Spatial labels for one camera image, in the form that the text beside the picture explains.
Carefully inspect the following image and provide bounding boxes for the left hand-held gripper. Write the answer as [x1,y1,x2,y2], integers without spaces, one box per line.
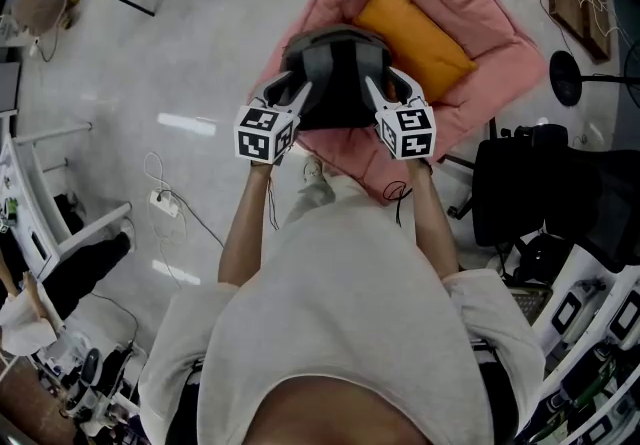
[234,71,315,166]

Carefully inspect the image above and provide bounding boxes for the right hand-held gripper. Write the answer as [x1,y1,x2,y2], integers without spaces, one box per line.
[364,68,437,162]

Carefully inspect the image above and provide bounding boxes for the dark grey garment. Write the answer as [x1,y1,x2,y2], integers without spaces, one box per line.
[279,23,396,132]

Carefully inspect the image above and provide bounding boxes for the person's left forearm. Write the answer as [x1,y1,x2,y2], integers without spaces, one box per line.
[217,160,281,287]

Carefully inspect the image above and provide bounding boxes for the person's right forearm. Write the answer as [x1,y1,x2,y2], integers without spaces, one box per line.
[407,157,461,279]

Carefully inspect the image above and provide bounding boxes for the orange cushion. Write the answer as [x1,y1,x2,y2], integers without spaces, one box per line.
[352,0,479,104]

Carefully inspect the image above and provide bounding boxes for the person's white shoe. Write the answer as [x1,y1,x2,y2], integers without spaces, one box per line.
[301,156,325,186]

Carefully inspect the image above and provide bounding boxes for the white power strip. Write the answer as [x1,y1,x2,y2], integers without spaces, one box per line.
[148,188,181,219]

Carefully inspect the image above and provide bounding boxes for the black standing fan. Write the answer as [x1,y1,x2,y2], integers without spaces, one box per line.
[548,40,640,109]

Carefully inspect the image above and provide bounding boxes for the black mesh office chair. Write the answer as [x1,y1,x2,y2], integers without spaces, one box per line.
[447,120,640,274]

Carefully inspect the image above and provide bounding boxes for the person's light grey shirt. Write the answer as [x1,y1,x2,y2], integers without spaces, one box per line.
[137,192,546,445]

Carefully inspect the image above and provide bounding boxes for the white work table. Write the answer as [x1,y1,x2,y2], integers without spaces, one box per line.
[0,122,134,282]

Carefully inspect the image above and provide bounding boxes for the grey cabinet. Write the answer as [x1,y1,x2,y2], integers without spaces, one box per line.
[0,60,24,114]

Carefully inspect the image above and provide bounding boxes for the white metal storage rack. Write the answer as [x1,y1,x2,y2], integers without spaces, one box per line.
[514,232,640,445]

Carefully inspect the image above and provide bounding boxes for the thin dark gripper cable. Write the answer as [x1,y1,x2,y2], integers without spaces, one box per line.
[383,180,414,229]

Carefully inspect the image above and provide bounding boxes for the white floor cable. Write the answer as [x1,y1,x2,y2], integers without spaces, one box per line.
[143,151,190,284]

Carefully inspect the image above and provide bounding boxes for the black floor cable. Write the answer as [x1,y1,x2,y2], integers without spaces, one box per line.
[169,190,226,249]

